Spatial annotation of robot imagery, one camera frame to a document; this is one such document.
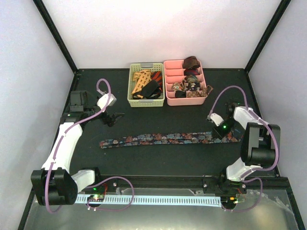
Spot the tan paisley rolled tie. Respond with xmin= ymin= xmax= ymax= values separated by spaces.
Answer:
xmin=171 ymin=82 xmax=185 ymax=92

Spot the dark floral rolled tie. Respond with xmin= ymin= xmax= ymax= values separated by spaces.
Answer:
xmin=184 ymin=82 xmax=201 ymax=92

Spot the navy floral tie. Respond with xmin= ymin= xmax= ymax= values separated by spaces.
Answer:
xmin=99 ymin=131 xmax=241 ymax=149

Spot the left black frame post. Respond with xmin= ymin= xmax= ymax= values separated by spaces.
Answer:
xmin=33 ymin=0 xmax=78 ymax=74

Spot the controller board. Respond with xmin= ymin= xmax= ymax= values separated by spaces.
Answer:
xmin=87 ymin=194 xmax=105 ymax=202
xmin=221 ymin=196 xmax=242 ymax=204

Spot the green floral rolled tie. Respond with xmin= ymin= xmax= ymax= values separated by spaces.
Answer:
xmin=184 ymin=74 xmax=199 ymax=83

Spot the red black striped tie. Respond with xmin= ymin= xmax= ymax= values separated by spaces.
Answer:
xmin=151 ymin=71 xmax=163 ymax=85

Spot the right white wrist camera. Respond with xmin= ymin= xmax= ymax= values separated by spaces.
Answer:
xmin=207 ymin=113 xmax=224 ymax=127

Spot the clear acrylic sheet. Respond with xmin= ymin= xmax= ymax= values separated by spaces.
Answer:
xmin=24 ymin=190 xmax=300 ymax=230

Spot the orange patterned tie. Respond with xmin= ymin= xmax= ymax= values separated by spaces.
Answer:
xmin=131 ymin=69 xmax=152 ymax=94

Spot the purple cable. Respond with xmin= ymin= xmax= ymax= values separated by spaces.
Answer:
xmin=44 ymin=78 xmax=134 ymax=213
xmin=207 ymin=85 xmax=281 ymax=213

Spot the black rolled tie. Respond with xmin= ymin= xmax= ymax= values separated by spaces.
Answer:
xmin=175 ymin=91 xmax=187 ymax=98

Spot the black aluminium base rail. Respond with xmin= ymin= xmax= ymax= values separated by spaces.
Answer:
xmin=35 ymin=174 xmax=291 ymax=192

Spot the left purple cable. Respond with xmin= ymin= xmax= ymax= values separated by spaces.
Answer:
xmin=44 ymin=78 xmax=134 ymax=213

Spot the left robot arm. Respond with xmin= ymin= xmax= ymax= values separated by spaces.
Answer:
xmin=31 ymin=91 xmax=122 ymax=210

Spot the right controller board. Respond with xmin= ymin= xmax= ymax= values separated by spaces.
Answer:
xmin=221 ymin=196 xmax=242 ymax=204

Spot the red blue rolled tie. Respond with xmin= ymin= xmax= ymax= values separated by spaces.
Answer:
xmin=184 ymin=69 xmax=201 ymax=76

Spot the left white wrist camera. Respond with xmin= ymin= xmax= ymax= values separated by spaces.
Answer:
xmin=96 ymin=93 xmax=117 ymax=110

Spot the black frame post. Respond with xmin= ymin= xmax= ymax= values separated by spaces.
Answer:
xmin=33 ymin=0 xmax=78 ymax=74
xmin=244 ymin=0 xmax=291 ymax=73

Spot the light blue slotted cable duct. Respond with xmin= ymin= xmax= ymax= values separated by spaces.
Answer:
xmin=75 ymin=194 xmax=222 ymax=207

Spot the brown dotted rolled tie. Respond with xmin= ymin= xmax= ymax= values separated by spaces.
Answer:
xmin=186 ymin=85 xmax=213 ymax=98

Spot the pink divided organizer tray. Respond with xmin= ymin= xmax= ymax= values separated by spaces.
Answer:
xmin=164 ymin=59 xmax=207 ymax=106

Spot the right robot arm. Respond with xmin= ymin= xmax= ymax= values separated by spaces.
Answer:
xmin=208 ymin=103 xmax=281 ymax=193

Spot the green plastic basket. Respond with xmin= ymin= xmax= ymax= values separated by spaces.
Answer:
xmin=127 ymin=63 xmax=165 ymax=108

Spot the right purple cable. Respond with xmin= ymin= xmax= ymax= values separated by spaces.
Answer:
xmin=207 ymin=85 xmax=281 ymax=213

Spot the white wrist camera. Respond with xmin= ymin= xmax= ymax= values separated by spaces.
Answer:
xmin=96 ymin=93 xmax=117 ymax=110
xmin=207 ymin=113 xmax=224 ymax=127

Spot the right black frame post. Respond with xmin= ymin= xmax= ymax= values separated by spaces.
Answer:
xmin=244 ymin=0 xmax=291 ymax=73

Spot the left controller board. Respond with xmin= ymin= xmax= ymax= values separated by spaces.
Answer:
xmin=87 ymin=194 xmax=105 ymax=202

